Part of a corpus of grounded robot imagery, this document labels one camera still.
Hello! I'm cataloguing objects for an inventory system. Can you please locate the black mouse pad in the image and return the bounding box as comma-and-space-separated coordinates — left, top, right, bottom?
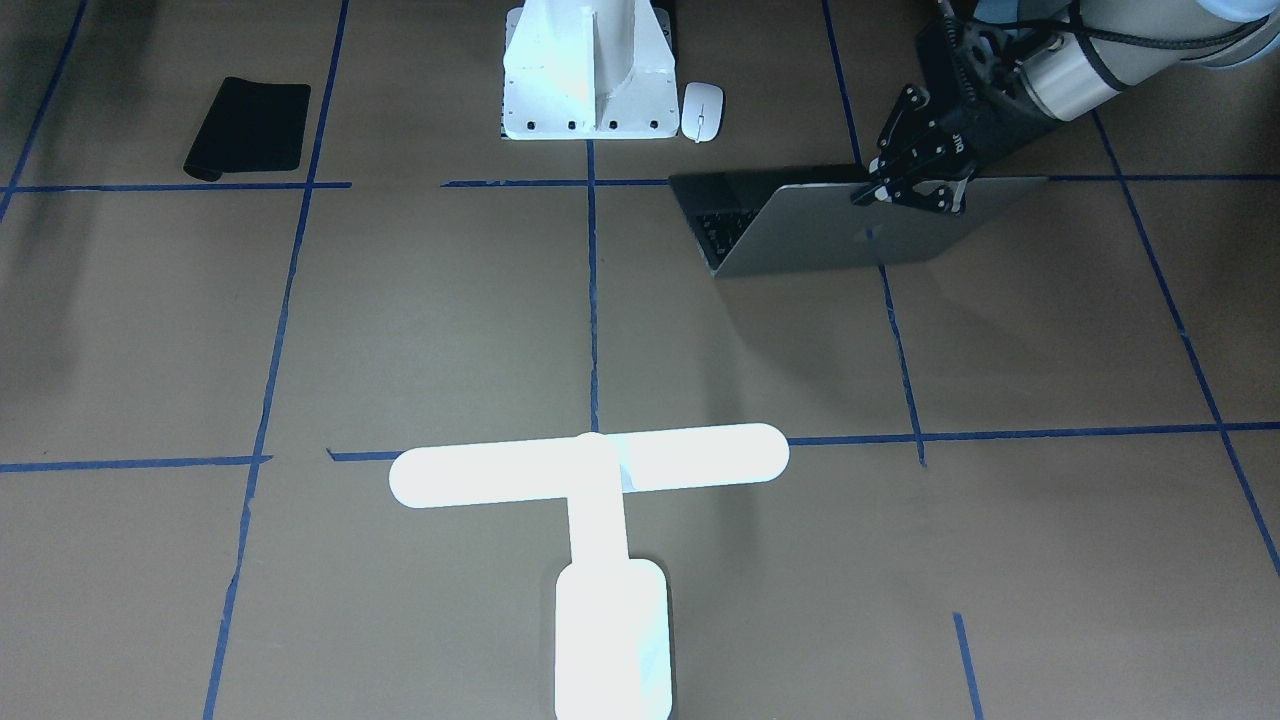
182, 76, 312, 182

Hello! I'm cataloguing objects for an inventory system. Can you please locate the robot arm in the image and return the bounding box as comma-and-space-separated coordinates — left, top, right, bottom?
851, 1, 1277, 214

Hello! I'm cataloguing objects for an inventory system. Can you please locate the white desk lamp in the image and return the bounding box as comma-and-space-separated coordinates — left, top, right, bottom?
389, 423, 790, 719

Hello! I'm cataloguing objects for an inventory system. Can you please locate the white computer mouse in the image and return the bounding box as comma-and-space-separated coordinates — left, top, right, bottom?
680, 82, 724, 143

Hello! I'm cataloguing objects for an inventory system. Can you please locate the grey laptop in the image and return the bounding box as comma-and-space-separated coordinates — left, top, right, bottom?
668, 165, 1047, 279

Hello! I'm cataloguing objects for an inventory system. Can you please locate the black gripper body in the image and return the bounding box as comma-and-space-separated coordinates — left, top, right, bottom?
877, 20, 1051, 183

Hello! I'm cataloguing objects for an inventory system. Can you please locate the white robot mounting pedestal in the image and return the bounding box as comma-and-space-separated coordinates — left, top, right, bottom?
500, 1, 680, 141

